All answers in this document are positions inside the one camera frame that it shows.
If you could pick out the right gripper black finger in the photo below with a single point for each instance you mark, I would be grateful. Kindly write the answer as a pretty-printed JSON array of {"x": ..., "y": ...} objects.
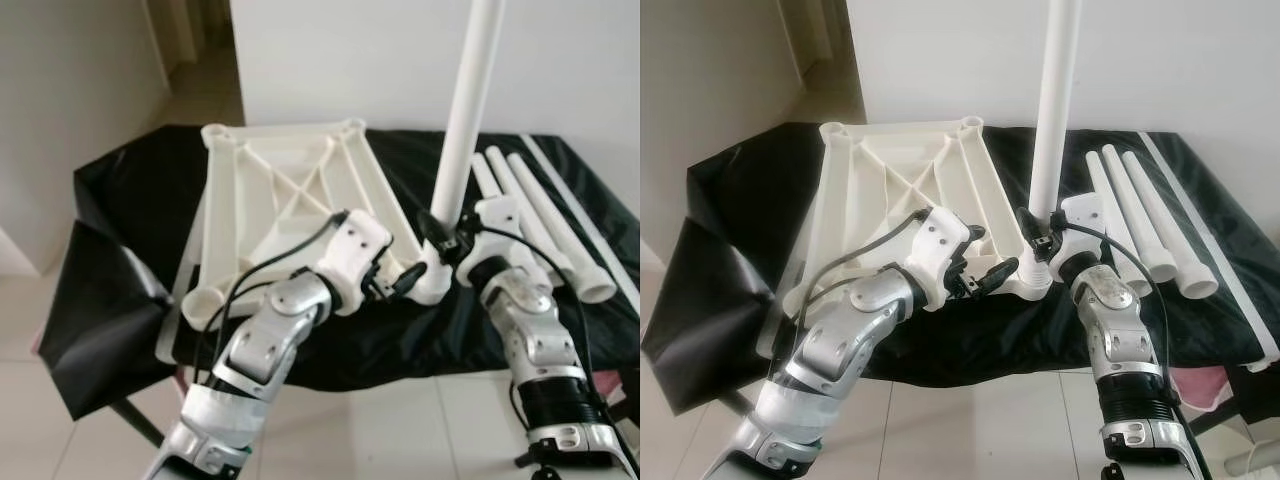
[
  {"x": 430, "y": 227},
  {"x": 1027, "y": 225}
]

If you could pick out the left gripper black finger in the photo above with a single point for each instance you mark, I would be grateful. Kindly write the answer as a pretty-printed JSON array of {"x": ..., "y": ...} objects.
[
  {"x": 998, "y": 275},
  {"x": 975, "y": 233},
  {"x": 411, "y": 277}
]

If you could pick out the white plastic children table top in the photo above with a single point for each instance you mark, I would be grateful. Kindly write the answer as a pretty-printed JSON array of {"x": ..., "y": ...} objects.
[
  {"x": 220, "y": 220},
  {"x": 835, "y": 220}
]

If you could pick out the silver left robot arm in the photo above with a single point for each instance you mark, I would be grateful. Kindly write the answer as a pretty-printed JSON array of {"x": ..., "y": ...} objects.
[
  {"x": 255, "y": 350},
  {"x": 840, "y": 340}
]

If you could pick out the pink plastic object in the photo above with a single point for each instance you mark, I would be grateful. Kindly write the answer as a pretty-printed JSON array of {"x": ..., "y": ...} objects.
[{"x": 1210, "y": 385}]

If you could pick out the black plastic table cover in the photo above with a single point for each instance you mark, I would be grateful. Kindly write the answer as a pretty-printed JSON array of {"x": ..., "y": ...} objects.
[
  {"x": 110, "y": 200},
  {"x": 730, "y": 200}
]

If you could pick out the black metal table leg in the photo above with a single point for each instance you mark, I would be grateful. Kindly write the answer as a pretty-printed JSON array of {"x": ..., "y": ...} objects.
[
  {"x": 138, "y": 423},
  {"x": 1240, "y": 410}
]

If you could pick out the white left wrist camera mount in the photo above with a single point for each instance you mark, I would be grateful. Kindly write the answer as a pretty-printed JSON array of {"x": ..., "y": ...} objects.
[
  {"x": 355, "y": 250},
  {"x": 940, "y": 250}
]

